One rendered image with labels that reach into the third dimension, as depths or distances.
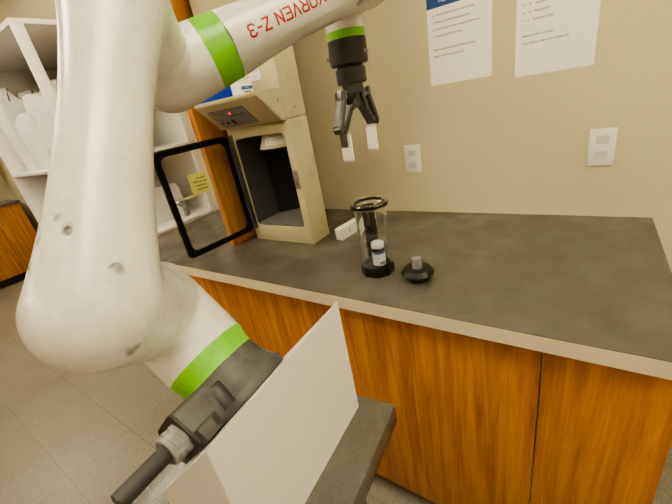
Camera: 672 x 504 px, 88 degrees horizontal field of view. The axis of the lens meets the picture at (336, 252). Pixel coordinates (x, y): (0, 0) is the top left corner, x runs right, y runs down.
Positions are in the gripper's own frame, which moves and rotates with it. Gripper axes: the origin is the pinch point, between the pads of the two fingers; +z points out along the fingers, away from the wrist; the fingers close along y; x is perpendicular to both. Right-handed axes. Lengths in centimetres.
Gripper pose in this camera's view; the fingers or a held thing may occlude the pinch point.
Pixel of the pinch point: (361, 151)
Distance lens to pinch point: 97.1
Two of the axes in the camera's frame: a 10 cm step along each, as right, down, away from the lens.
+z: 1.7, 9.0, 4.1
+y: -5.4, 4.3, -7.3
